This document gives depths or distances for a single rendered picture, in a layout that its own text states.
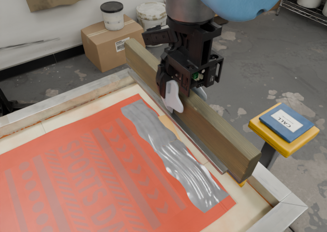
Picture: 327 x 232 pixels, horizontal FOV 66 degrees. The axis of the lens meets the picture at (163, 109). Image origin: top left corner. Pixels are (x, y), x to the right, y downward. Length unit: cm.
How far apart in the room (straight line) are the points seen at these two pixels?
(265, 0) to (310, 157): 181
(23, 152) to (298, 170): 163
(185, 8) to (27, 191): 49
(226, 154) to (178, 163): 17
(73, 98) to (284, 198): 56
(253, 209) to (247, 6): 43
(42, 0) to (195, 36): 209
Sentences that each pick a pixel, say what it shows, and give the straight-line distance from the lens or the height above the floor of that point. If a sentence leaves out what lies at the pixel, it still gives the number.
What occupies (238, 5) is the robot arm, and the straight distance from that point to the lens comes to 24.
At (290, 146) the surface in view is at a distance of 71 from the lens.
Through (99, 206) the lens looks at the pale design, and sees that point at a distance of 57.
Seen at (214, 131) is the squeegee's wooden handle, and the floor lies 113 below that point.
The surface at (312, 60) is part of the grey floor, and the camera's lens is 296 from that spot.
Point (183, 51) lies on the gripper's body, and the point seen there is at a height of 124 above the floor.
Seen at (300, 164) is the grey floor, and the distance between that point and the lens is 195.
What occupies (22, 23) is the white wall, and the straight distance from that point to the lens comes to 252.
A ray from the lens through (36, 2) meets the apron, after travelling 242.
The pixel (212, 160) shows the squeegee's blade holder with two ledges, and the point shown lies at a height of 107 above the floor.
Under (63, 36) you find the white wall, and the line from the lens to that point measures 264.
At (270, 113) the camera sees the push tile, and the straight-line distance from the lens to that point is 74.
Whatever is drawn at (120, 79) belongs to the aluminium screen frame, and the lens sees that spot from 77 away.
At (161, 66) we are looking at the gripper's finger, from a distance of 45.
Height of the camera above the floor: 147
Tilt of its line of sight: 46 degrees down
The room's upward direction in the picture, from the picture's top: straight up
